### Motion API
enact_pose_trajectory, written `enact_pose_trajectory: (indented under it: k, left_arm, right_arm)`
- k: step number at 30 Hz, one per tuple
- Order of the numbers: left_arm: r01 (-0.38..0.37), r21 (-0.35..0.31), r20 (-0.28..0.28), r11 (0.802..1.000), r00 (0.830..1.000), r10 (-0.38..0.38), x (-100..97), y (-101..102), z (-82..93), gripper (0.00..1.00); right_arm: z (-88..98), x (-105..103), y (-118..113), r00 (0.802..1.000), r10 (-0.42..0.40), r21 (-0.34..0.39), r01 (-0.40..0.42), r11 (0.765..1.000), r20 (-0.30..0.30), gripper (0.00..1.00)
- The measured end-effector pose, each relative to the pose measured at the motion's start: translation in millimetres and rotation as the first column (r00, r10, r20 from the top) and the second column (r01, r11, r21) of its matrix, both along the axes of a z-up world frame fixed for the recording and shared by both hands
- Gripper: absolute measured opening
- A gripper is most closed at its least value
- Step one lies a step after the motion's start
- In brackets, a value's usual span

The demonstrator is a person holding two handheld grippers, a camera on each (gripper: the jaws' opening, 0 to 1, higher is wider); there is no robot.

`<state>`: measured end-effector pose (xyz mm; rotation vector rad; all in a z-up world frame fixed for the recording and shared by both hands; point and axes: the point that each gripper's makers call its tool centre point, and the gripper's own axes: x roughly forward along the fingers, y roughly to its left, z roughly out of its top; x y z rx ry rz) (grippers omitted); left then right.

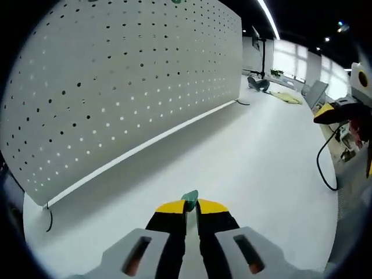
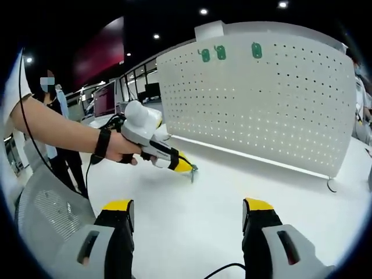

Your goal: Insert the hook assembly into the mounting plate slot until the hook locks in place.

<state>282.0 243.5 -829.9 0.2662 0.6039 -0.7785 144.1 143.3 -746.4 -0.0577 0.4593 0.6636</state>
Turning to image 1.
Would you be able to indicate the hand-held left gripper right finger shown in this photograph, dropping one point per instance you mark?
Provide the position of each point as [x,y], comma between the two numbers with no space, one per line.
[247,255]

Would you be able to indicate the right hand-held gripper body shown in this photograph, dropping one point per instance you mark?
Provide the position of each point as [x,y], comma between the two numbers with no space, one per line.
[360,87]

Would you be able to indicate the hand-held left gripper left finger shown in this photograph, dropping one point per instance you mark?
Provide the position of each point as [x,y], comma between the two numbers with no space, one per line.
[139,255]

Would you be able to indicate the person's right hand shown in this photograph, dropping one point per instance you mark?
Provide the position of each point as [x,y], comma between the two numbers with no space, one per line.
[361,122]

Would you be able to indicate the grey mesh office chair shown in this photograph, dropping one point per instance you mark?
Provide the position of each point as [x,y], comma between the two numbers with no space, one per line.
[316,93]

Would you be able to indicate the yellow cloth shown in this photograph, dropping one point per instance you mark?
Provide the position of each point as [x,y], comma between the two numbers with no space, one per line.
[286,97]

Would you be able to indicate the green potted plant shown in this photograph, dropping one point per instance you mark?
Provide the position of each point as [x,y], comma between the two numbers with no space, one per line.
[276,73]

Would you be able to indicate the dark grey curved object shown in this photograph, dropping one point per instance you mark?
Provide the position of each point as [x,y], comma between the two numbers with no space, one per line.
[257,83]

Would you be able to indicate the monitor on black stand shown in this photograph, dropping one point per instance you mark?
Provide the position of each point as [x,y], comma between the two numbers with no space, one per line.
[263,52]

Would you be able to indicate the white perforated pegboard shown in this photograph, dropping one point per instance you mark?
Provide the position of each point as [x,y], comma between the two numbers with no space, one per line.
[116,87]

